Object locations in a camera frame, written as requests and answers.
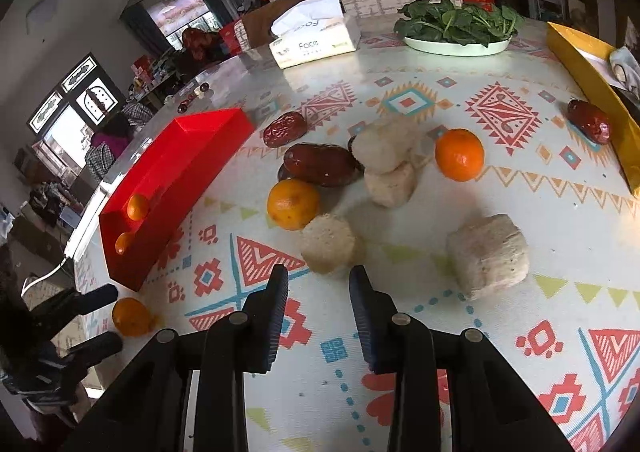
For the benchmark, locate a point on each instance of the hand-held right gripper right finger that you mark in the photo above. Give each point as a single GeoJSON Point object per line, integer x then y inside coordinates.
{"type": "Point", "coordinates": [362, 319]}

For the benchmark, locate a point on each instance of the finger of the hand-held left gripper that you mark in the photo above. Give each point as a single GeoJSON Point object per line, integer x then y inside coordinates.
{"type": "Point", "coordinates": [95, 297]}
{"type": "Point", "coordinates": [100, 344]}

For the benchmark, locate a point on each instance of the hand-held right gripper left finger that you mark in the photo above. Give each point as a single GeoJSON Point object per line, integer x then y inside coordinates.
{"type": "Point", "coordinates": [277, 317]}

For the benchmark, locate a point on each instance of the orange mandarin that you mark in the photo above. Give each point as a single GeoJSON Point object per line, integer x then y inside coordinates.
{"type": "Point", "coordinates": [123, 242]}
{"type": "Point", "coordinates": [459, 155]}
{"type": "Point", "coordinates": [131, 316]}
{"type": "Point", "coordinates": [292, 204]}
{"type": "Point", "coordinates": [137, 207]}

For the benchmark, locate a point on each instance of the large dark red date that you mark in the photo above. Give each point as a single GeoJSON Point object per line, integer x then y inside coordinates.
{"type": "Point", "coordinates": [320, 165]}

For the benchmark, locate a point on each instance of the red plastic tray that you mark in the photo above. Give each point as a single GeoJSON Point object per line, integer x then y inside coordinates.
{"type": "Point", "coordinates": [200, 157]}

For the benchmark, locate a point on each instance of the small wrinkled red date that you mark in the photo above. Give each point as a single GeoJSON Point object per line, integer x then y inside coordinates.
{"type": "Point", "coordinates": [284, 129]}

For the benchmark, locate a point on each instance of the patterned table mat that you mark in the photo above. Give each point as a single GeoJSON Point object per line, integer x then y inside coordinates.
{"type": "Point", "coordinates": [500, 212]}

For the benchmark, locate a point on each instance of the window with patterned panes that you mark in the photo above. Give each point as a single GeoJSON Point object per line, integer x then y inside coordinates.
{"type": "Point", "coordinates": [75, 97]}

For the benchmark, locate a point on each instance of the small dark jar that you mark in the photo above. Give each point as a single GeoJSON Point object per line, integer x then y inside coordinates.
{"type": "Point", "coordinates": [183, 107]}

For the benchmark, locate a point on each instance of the white tissue box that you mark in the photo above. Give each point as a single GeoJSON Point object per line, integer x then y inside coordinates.
{"type": "Point", "coordinates": [315, 40]}

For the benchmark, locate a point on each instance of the red gift box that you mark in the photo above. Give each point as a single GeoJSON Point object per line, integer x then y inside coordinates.
{"type": "Point", "coordinates": [230, 37]}

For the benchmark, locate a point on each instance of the pale green plate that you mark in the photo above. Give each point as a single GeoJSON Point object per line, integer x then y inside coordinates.
{"type": "Point", "coordinates": [455, 48]}

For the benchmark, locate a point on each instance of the brown cardboard box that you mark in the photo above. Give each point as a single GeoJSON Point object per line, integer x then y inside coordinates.
{"type": "Point", "coordinates": [260, 22]}

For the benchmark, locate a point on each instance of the glass entrance door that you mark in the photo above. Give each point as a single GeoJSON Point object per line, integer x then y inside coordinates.
{"type": "Point", "coordinates": [182, 12]}

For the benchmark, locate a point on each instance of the glossy red date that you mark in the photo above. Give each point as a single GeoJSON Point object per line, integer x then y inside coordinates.
{"type": "Point", "coordinates": [590, 121]}

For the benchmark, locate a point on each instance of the spinach leaves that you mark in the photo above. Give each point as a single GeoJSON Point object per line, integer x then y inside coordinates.
{"type": "Point", "coordinates": [455, 20]}

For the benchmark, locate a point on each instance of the yellow plastic tray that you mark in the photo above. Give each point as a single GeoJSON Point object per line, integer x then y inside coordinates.
{"type": "Point", "coordinates": [595, 87]}

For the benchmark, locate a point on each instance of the grey white packet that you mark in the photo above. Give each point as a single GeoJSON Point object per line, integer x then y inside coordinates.
{"type": "Point", "coordinates": [624, 67]}

